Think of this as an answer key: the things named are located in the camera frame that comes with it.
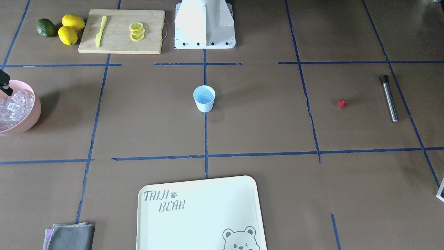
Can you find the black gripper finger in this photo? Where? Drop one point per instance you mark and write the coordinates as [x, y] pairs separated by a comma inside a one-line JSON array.
[[4, 83]]

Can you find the red strawberry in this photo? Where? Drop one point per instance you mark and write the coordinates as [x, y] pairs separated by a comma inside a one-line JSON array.
[[341, 104]]

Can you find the pile of clear ice cubes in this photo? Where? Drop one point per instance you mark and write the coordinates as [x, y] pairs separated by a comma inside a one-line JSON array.
[[14, 109]]

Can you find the light blue plastic cup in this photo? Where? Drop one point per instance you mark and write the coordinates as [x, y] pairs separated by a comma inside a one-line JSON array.
[[204, 97]]

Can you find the pink bowl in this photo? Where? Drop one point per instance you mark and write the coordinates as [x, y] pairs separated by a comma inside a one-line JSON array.
[[33, 116]]

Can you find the green lime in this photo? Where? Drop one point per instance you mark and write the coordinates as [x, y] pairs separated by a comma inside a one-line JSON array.
[[46, 28]]

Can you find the yellow lemon near board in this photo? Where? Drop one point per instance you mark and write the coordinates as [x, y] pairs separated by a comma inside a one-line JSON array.
[[67, 35]]

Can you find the yellow lemon far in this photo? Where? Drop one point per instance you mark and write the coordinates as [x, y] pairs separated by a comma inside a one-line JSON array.
[[74, 21]]

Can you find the yellow plastic knife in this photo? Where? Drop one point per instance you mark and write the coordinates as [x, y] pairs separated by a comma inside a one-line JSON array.
[[98, 36]]

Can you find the bamboo cutting board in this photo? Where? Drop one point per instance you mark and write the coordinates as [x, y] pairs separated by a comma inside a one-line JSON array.
[[116, 35]]

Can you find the lemon slices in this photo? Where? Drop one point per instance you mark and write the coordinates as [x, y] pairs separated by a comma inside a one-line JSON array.
[[137, 31]]

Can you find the grey folded cloth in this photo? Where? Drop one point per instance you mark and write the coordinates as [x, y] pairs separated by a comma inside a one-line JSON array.
[[69, 237]]

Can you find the cream bear tray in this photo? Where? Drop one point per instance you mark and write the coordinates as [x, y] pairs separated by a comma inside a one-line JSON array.
[[211, 214]]

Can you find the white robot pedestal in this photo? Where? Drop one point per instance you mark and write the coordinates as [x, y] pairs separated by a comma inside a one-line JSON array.
[[204, 24]]

